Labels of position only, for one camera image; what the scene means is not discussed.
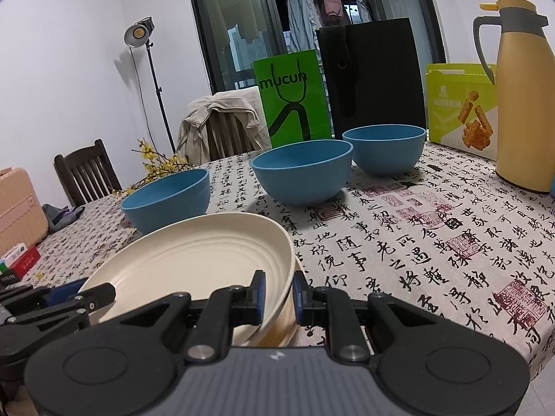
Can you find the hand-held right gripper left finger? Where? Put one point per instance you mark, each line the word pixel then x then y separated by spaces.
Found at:
pixel 260 294

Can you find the blue bowl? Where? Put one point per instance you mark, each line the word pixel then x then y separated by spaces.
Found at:
pixel 169 208
pixel 386 156
pixel 303 182

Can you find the yellow-green snack box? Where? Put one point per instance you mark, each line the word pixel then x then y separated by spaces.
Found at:
pixel 442 108

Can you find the white blue box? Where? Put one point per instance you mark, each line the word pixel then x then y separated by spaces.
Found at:
pixel 17 252

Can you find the yellow flower branch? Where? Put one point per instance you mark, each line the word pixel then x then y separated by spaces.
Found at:
pixel 160 169

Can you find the wooden chair with jacket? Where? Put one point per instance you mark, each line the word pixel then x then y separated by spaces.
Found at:
pixel 230 136

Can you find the red box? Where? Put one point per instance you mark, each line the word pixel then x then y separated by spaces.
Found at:
pixel 26 262

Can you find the studio light on stand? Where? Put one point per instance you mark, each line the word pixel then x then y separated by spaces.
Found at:
pixel 136 34

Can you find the calligraphy printed tablecloth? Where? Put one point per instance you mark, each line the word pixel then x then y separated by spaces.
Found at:
pixel 412 247

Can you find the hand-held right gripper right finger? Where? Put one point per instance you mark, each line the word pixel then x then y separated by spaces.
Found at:
pixel 298 299

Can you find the light blue hanging shirt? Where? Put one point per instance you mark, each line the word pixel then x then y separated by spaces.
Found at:
pixel 303 17

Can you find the black paper bag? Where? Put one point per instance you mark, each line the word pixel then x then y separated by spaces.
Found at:
pixel 381 78

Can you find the green paper bag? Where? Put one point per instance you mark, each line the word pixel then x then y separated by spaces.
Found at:
pixel 316 112

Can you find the cream plate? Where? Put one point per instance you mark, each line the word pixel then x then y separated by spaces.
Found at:
pixel 284 329
pixel 186 260

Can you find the grey purple cloth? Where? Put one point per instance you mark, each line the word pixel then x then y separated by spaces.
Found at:
pixel 60 216

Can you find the yellow thermos jug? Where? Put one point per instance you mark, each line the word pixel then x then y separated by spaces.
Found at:
pixel 524 117

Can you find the beige jacket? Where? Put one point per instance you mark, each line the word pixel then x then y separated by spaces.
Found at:
pixel 195 117

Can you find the dark wooden chair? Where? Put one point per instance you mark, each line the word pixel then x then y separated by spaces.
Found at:
pixel 82 152

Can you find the pink small suitcase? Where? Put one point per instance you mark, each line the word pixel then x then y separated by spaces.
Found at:
pixel 21 212

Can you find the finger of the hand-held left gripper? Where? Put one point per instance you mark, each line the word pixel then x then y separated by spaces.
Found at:
pixel 65 292
pixel 99 294

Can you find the black framed glass door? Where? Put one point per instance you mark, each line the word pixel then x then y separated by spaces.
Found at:
pixel 225 30

